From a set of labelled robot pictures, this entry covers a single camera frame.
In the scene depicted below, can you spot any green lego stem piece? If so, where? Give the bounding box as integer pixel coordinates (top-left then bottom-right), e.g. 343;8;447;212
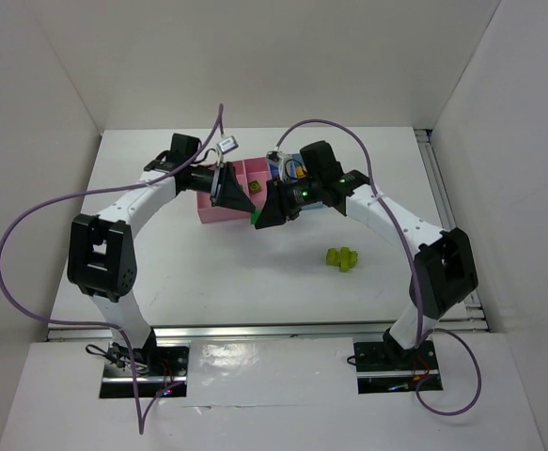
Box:
250;210;261;226

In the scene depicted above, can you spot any small lime lego brick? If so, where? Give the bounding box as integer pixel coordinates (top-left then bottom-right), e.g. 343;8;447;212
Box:
248;180;262;194

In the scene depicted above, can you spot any lime green lego cluster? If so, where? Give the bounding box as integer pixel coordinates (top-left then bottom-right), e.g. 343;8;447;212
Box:
325;247;358;272

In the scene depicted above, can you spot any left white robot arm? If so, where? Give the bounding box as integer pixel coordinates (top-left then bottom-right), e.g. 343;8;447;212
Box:
67;133;256;366

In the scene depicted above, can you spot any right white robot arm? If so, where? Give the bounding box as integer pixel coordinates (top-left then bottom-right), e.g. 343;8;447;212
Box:
255;141;478;363

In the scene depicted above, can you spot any light blue bin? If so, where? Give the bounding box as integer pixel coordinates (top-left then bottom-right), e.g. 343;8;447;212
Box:
285;153;306;180

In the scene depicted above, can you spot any large pink bin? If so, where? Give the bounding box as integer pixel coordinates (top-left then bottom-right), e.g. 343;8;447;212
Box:
196;160;251;224

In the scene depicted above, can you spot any aluminium front rail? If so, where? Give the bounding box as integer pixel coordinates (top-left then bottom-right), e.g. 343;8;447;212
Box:
45;319;491;342

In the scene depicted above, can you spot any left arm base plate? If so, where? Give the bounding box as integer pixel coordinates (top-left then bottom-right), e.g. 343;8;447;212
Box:
99;345;190;399

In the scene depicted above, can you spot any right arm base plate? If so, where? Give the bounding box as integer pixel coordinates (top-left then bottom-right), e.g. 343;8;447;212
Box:
346;340;443;395

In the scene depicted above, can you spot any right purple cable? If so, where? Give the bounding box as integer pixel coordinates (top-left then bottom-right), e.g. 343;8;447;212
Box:
275;117;484;416

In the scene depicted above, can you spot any purple cable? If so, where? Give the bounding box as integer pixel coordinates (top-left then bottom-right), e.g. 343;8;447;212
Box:
275;117;484;416
0;102;226;436

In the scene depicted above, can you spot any aluminium side rail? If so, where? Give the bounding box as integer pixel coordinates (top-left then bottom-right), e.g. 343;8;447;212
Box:
414;129;487;323

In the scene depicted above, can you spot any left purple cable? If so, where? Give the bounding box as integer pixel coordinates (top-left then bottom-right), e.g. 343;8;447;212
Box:
0;102;226;436

